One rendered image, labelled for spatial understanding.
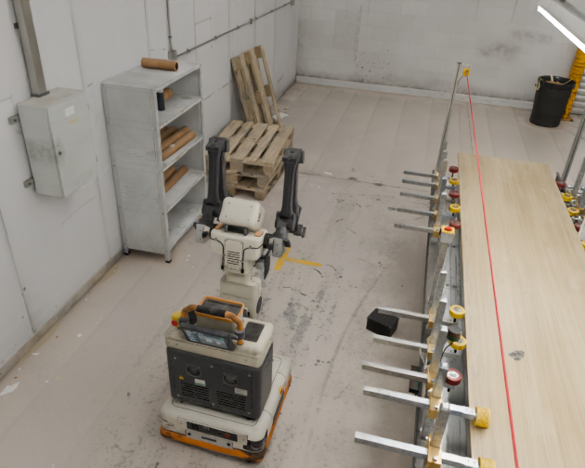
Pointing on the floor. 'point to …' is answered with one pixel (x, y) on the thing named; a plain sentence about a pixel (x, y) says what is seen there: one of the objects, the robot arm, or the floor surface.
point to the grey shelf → (127, 107)
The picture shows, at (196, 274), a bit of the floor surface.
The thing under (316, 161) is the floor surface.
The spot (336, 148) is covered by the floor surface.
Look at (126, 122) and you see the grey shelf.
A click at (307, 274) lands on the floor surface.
